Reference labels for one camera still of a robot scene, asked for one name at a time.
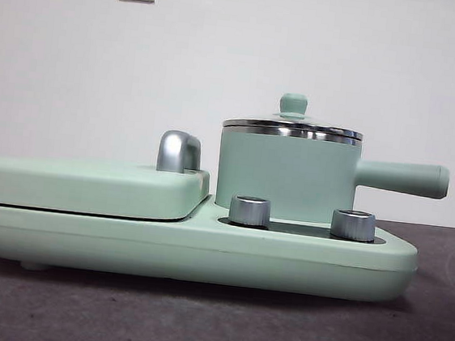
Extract glass lid with green knob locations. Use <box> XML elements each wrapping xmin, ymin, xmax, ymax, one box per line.
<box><xmin>220</xmin><ymin>87</ymin><xmax>368</xmax><ymax>147</ymax></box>

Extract chrome griddle cover handle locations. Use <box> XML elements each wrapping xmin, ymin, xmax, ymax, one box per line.
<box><xmin>155</xmin><ymin>128</ymin><xmax>206</xmax><ymax>176</ymax></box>

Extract mint green pot with handle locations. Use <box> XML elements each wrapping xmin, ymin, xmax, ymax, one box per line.
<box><xmin>211</xmin><ymin>117</ymin><xmax>454</xmax><ymax>238</ymax></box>

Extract silver control knob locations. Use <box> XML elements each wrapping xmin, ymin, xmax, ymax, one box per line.
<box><xmin>227</xmin><ymin>194</ymin><xmax>274</xmax><ymax>228</ymax></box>
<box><xmin>329</xmin><ymin>207</ymin><xmax>378</xmax><ymax>242</ymax></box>

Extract mint green griddle cover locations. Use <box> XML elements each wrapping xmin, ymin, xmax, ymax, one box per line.
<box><xmin>0</xmin><ymin>147</ymin><xmax>213</xmax><ymax>228</ymax></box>

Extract mint green breakfast maker base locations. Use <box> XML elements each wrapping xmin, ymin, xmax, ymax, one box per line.
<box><xmin>0</xmin><ymin>178</ymin><xmax>423</xmax><ymax>311</ymax></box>

